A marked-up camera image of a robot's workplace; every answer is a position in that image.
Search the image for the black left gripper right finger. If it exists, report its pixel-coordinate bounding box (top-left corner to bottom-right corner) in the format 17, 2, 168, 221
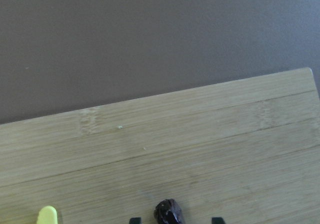
211, 217, 226, 224

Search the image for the yellow plastic knife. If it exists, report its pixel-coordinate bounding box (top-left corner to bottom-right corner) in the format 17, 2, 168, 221
36, 205, 59, 224

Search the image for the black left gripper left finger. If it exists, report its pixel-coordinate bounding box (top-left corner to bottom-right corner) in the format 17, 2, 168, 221
129, 217, 142, 224

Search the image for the bamboo cutting board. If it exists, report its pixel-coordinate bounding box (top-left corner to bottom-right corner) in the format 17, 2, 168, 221
0, 68, 320, 224

